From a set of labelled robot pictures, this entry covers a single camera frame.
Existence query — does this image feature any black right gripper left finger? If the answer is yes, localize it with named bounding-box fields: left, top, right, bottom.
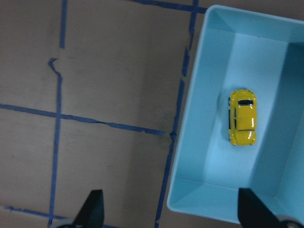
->
left=71, top=190, right=105, bottom=228

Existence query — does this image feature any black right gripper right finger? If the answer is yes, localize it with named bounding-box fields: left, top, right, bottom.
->
left=237, top=188, right=279, bottom=228

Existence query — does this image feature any yellow toy beetle car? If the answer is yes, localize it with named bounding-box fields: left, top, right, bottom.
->
left=228, top=89, right=257, bottom=146

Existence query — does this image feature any light blue plastic bin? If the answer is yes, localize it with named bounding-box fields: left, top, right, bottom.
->
left=167, top=5, right=304, bottom=223

